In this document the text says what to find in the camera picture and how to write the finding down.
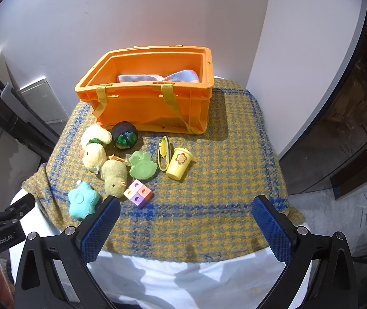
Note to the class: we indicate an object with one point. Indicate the orange plastic crate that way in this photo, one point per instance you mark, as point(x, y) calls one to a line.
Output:
point(138, 109)

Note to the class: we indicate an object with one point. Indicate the yellow flower toy cup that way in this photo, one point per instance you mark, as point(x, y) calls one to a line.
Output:
point(178, 164)

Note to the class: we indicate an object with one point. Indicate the pale yellow plush duck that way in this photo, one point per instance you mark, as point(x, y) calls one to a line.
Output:
point(94, 158)

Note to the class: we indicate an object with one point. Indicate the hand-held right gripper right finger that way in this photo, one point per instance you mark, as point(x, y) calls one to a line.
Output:
point(273, 231)

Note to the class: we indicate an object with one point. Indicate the white sheet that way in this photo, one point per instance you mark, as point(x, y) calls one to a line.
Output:
point(186, 283)

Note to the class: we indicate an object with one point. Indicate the teal plush flower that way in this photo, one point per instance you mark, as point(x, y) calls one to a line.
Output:
point(82, 201)

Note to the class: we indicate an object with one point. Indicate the black and green ball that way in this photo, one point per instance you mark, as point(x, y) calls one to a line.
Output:
point(124, 135)

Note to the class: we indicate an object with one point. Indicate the black and grey stand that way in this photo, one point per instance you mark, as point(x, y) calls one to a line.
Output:
point(12, 116)

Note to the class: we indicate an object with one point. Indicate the dark glass cabinet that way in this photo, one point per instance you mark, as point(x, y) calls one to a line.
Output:
point(347, 119)

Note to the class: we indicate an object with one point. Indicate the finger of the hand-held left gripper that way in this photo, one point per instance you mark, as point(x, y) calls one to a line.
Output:
point(22, 204)

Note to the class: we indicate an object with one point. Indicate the olive yellow plush chick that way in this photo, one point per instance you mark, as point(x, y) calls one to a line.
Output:
point(114, 178)

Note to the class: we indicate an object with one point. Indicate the pastel fleece blanket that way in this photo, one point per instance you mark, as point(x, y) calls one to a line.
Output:
point(177, 77)

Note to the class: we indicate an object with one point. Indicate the yellow blue checked blanket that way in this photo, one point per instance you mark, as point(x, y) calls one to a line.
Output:
point(202, 199)

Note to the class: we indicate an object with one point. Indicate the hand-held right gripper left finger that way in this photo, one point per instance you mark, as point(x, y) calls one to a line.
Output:
point(101, 228)

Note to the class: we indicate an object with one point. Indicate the purple toy block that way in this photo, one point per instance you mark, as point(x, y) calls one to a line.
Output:
point(138, 194)

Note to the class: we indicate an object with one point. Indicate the green rubber frog toy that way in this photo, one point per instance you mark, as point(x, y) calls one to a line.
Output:
point(142, 166)

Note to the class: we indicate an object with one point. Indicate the small yellow toy sandal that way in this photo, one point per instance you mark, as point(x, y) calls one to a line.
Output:
point(164, 154)

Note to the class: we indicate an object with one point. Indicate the white wall heater panel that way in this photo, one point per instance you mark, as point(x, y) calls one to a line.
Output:
point(41, 99)

